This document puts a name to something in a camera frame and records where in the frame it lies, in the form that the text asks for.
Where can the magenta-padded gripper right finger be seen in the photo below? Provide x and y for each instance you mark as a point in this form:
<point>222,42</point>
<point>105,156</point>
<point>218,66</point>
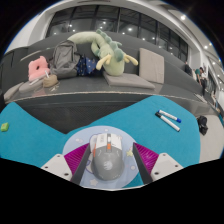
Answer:
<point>148,159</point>

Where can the pink plush cushion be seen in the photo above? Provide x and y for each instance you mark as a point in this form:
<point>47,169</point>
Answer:
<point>38,68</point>

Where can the person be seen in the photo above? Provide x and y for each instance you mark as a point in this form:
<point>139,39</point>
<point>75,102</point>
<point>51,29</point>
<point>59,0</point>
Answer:
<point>201,78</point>
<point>188,68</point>

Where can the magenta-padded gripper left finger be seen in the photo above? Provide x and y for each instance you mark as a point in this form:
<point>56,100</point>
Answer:
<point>75,160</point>

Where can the black bag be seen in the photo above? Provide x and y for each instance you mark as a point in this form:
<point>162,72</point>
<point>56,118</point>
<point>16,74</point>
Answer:
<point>202,125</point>

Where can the ceiling lights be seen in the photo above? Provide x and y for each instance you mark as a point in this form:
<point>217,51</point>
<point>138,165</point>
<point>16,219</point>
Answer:
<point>183,17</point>

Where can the upright grey seat cushion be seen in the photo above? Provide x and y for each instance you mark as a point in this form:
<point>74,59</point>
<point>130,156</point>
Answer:
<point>151,66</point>

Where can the grey and white computer mouse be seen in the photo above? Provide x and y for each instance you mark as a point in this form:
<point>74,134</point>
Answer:
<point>107,160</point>

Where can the green dragon plush toy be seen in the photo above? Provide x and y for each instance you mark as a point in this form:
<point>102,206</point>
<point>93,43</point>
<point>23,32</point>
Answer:
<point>111,60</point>

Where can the green rectangular eraser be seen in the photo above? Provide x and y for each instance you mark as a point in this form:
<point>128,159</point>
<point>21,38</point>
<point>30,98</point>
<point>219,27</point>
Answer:
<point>4,127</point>

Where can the tan round woven bag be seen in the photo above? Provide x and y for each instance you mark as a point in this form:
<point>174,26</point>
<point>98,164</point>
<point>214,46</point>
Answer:
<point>50,81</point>

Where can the flat grey seat cushion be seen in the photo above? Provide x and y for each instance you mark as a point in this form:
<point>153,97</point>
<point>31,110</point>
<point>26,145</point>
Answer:
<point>13,90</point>
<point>128,80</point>

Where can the white marker with black cap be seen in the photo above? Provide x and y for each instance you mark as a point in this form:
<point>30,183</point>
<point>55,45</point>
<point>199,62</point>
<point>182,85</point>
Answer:
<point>167,122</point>

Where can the round pale blue mouse pad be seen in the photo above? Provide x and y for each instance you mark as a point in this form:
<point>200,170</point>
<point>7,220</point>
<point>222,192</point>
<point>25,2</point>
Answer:
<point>78,140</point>

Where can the dark blue patterned bag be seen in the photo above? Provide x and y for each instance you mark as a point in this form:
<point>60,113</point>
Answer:
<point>86,66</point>

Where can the grey backpack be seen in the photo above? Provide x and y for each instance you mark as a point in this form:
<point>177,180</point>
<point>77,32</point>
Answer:
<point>65,58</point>

